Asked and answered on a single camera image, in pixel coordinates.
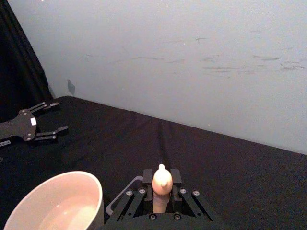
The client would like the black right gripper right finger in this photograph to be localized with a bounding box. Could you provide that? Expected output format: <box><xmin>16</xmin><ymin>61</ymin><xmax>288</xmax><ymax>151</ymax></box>
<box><xmin>169</xmin><ymin>168</ymin><xmax>214</xmax><ymax>221</ymax></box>

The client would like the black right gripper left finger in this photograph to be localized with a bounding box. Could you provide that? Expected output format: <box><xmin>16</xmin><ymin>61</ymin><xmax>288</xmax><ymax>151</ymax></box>
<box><xmin>116</xmin><ymin>168</ymin><xmax>154</xmax><ymax>222</ymax></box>

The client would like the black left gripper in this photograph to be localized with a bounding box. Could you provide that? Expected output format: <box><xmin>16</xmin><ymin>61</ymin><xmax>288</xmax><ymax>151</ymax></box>
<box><xmin>0</xmin><ymin>102</ymin><xmax>69</xmax><ymax>145</ymax></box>

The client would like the pale pink rounded plastic piece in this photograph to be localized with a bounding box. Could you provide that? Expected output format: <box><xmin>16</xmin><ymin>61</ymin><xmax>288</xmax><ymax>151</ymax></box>
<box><xmin>151</xmin><ymin>163</ymin><xmax>174</xmax><ymax>214</ymax></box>

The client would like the black table cloth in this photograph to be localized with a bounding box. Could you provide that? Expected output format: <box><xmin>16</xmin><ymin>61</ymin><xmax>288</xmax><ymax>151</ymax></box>
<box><xmin>0</xmin><ymin>95</ymin><xmax>307</xmax><ymax>230</ymax></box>

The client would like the black curtain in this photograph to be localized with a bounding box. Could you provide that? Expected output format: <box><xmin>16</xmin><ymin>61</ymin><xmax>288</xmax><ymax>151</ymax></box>
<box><xmin>0</xmin><ymin>0</ymin><xmax>54</xmax><ymax>122</ymax></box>

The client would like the white round bowl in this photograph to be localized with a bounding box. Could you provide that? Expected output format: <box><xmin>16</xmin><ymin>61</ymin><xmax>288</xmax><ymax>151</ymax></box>
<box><xmin>3</xmin><ymin>171</ymin><xmax>105</xmax><ymax>230</ymax></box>

